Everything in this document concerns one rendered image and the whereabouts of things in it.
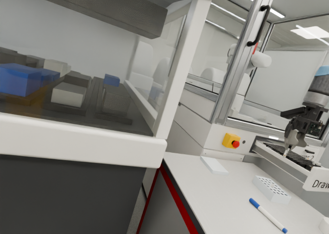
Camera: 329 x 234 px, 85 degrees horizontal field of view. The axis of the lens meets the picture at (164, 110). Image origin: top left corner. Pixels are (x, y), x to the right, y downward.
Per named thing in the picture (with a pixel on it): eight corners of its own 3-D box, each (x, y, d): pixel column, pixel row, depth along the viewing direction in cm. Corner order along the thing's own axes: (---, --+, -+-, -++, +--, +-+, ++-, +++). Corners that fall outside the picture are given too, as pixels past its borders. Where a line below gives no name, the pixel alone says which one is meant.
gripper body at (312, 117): (302, 133, 70) (317, 104, 67) (286, 126, 78) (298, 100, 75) (318, 138, 71) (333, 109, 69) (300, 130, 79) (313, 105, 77)
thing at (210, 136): (317, 165, 135) (325, 148, 132) (203, 148, 97) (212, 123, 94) (233, 121, 221) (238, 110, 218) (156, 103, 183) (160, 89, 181)
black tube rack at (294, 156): (315, 176, 95) (321, 166, 94) (294, 174, 89) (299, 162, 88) (278, 155, 115) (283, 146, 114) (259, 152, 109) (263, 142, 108)
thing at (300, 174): (337, 187, 90) (343, 177, 88) (305, 185, 80) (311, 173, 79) (270, 149, 126) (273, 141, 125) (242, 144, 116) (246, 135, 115)
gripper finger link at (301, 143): (297, 155, 74) (307, 134, 72) (286, 149, 80) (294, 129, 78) (304, 156, 74) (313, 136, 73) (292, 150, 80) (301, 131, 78)
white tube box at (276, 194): (287, 204, 74) (291, 197, 73) (270, 201, 72) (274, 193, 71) (267, 185, 86) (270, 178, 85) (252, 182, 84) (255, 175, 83)
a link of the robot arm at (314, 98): (302, 90, 75) (318, 95, 76) (297, 100, 76) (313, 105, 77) (319, 93, 68) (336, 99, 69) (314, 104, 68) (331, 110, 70)
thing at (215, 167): (227, 175, 83) (228, 172, 83) (211, 173, 80) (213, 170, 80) (213, 160, 95) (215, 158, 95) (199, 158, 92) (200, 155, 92)
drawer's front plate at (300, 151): (313, 163, 129) (319, 149, 127) (286, 159, 119) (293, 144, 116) (310, 162, 131) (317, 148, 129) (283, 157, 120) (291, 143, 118)
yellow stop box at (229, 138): (237, 150, 98) (242, 138, 97) (226, 148, 96) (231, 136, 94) (231, 145, 103) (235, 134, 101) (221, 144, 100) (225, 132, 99)
